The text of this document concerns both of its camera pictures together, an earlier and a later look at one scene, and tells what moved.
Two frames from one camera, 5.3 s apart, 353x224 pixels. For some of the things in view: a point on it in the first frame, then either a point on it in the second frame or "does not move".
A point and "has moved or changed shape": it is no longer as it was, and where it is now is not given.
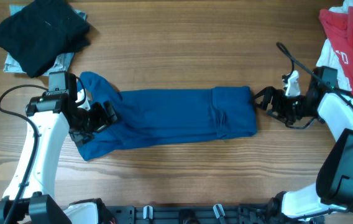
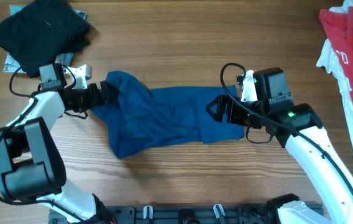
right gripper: [279, 104] to [230, 109]
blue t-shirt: [167, 116] has moved or changed shape
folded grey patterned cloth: [12, 66] does not move
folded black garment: [41, 35] does not move
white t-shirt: [329, 56] does not move
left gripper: [92, 121] to [95, 94]
